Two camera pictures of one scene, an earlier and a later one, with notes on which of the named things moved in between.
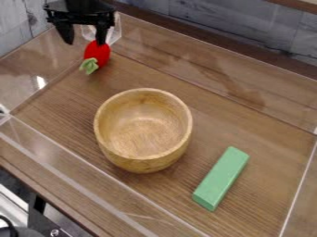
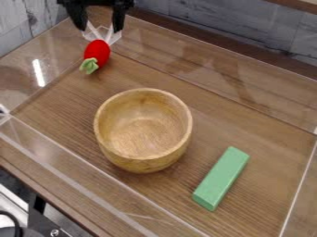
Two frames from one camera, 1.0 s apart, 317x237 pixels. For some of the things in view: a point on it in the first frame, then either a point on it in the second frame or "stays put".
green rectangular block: [221, 178] stays put
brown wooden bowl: [142, 127] stays put
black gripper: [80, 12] → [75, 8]
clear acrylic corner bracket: [112, 31] stays put
